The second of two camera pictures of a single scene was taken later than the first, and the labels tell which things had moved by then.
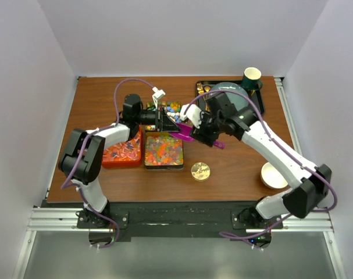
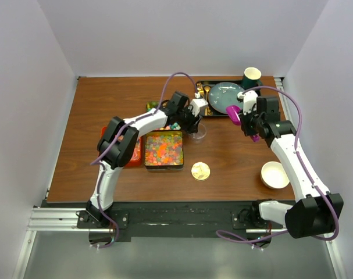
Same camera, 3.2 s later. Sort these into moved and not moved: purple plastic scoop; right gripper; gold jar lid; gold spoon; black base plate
Moved: purple plastic scoop; right gripper
Not moved: black base plate; gold jar lid; gold spoon
